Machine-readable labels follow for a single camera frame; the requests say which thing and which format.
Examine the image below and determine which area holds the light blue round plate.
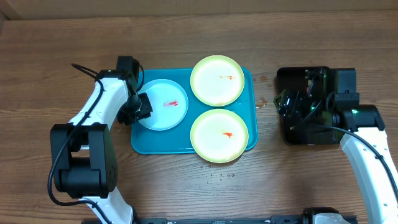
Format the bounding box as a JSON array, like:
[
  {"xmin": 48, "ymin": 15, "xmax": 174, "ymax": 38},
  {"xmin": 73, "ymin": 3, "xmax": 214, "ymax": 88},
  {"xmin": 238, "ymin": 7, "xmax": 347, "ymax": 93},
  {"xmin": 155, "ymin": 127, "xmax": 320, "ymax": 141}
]
[{"xmin": 139, "ymin": 79, "xmax": 188, "ymax": 131}]

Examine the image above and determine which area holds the yellow-green plate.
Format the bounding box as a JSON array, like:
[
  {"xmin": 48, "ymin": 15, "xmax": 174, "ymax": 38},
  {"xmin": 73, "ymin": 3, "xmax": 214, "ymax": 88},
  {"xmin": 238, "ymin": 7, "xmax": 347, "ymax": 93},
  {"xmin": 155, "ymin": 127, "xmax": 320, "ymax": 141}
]
[
  {"xmin": 190, "ymin": 55, "xmax": 245, "ymax": 107},
  {"xmin": 190, "ymin": 109, "xmax": 249, "ymax": 164}
]

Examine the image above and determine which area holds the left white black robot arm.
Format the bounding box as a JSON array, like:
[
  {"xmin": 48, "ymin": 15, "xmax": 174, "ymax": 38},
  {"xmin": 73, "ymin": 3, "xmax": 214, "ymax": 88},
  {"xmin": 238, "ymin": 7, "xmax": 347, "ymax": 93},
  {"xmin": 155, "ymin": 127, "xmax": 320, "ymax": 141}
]
[{"xmin": 47, "ymin": 56, "xmax": 153, "ymax": 223}]

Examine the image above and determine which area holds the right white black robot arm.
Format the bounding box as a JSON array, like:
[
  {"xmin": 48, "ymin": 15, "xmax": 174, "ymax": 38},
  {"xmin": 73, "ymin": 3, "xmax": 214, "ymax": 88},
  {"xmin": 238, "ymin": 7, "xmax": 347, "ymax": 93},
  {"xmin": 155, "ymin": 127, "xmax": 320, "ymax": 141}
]
[{"xmin": 274, "ymin": 66, "xmax": 397, "ymax": 223}]

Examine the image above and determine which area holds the black rectangular water tray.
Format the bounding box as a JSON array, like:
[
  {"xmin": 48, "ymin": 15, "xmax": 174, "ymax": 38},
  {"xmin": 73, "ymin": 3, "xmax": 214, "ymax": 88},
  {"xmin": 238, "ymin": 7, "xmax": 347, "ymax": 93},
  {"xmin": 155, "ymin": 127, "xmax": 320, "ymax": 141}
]
[{"xmin": 276, "ymin": 66, "xmax": 356, "ymax": 145}]

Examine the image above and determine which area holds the teal plastic serving tray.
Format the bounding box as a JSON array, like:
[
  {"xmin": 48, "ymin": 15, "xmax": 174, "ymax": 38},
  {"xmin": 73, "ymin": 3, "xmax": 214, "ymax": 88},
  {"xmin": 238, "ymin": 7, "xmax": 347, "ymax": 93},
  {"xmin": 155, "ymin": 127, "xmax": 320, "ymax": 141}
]
[{"xmin": 131, "ymin": 68, "xmax": 259, "ymax": 154}]

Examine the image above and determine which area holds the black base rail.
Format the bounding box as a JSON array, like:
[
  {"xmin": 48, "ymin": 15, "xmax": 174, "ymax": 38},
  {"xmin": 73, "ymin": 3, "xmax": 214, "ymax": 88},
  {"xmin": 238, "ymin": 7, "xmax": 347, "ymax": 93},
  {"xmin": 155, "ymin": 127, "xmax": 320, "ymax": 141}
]
[{"xmin": 139, "ymin": 215, "xmax": 309, "ymax": 224}]

